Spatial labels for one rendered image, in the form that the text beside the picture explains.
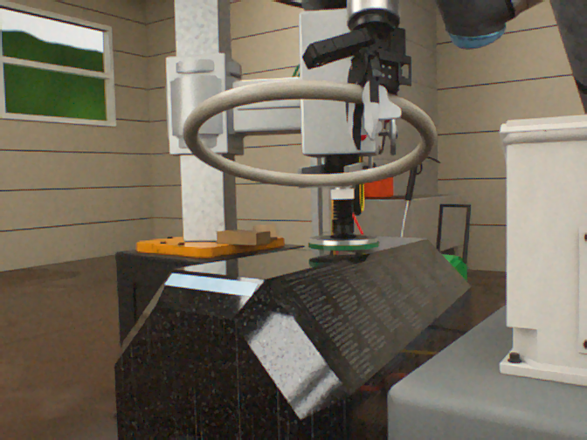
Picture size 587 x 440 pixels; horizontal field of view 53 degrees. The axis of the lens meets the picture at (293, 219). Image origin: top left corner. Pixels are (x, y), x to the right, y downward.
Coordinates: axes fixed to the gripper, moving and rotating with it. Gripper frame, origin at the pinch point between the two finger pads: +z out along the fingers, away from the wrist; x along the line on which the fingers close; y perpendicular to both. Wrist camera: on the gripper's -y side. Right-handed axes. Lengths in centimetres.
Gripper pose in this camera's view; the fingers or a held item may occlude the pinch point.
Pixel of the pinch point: (361, 136)
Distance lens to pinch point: 93.8
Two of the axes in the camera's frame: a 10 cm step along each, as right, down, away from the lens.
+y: 9.4, 1.1, 3.2
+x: -3.3, 2.1, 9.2
